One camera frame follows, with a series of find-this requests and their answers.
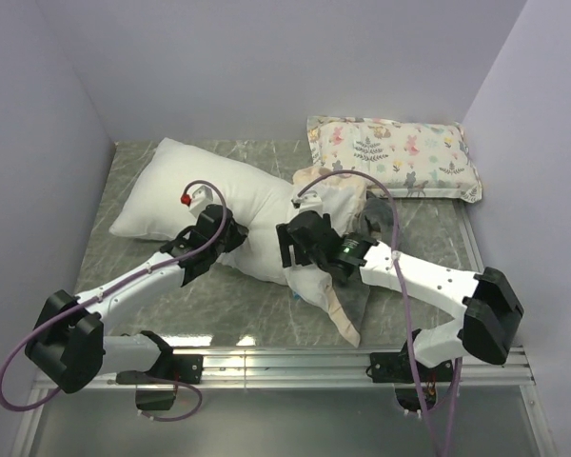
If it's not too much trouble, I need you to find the white pillow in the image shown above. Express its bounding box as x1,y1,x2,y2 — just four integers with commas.
108,137,296,286

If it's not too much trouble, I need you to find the grey and cream ruffled pillowcase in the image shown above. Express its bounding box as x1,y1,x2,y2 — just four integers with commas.
285,175,394,348

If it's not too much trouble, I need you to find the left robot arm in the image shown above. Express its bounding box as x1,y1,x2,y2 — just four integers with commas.
25,205,248,393

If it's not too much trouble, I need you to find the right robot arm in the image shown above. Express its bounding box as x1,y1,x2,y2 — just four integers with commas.
276,211,524,381

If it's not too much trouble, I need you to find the animal print pillow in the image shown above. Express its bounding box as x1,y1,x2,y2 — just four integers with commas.
306,116,482,204

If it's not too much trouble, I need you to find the right base electronics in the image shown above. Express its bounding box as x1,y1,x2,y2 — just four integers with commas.
395,386,450,412

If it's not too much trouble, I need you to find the black left base box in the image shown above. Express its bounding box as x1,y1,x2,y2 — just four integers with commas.
134,386,178,411

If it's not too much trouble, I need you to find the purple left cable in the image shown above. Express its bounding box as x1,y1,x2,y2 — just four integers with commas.
0,178,229,423

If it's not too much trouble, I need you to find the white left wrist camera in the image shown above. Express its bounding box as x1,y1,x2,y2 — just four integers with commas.
180,185,214,217

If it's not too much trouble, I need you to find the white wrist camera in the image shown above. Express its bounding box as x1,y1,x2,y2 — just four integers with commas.
291,190,324,217
180,185,214,217

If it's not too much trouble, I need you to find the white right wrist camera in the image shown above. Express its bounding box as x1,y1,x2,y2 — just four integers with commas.
291,190,324,217

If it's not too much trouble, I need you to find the aluminium mounting rail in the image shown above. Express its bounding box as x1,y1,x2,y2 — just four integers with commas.
30,202,538,392

